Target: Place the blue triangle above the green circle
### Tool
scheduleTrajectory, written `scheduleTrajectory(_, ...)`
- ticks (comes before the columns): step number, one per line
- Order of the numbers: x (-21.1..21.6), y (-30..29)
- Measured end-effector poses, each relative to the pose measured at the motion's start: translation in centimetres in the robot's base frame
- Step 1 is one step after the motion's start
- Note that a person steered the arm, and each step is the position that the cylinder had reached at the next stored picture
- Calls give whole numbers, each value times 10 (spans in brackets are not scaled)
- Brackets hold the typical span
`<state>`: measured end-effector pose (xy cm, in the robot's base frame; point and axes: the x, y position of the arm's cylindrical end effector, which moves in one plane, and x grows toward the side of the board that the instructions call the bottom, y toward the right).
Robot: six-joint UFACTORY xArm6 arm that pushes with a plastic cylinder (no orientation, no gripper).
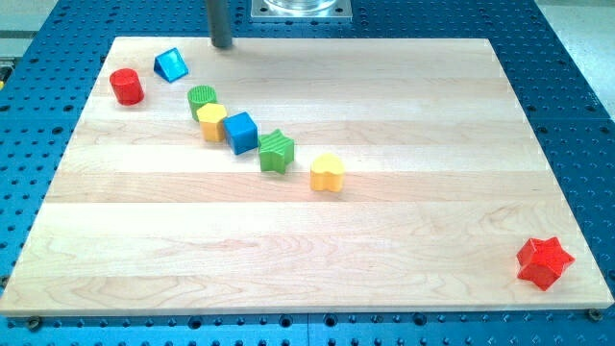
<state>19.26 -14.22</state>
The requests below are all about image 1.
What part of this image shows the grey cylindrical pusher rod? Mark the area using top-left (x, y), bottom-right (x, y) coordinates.
top-left (205, 0), bottom-right (233, 48)

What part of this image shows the blue triangle block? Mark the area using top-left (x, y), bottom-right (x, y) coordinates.
top-left (154, 47), bottom-right (189, 83)

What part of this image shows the green cylinder block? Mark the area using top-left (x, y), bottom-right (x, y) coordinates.
top-left (186, 85), bottom-right (217, 121)

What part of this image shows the yellow hexagon block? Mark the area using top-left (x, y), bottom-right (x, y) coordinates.
top-left (197, 103), bottom-right (228, 142)

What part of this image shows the blue cube block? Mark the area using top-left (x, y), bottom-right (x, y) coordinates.
top-left (223, 112), bottom-right (258, 155)

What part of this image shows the red cylinder block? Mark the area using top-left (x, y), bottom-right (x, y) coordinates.
top-left (110, 68), bottom-right (144, 106)

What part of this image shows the green star block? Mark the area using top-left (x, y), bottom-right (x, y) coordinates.
top-left (258, 129), bottom-right (295, 174)

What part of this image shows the blue perforated metal table plate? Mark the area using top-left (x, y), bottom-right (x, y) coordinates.
top-left (1, 0), bottom-right (614, 345)

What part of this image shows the yellow heart block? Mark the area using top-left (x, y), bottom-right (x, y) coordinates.
top-left (309, 153), bottom-right (345, 192)

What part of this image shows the wooden board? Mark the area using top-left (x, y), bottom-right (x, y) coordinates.
top-left (1, 37), bottom-right (613, 317)

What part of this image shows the red star block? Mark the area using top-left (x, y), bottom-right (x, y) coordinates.
top-left (516, 236), bottom-right (576, 291)

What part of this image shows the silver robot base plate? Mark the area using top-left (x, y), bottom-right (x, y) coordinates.
top-left (250, 0), bottom-right (353, 20)

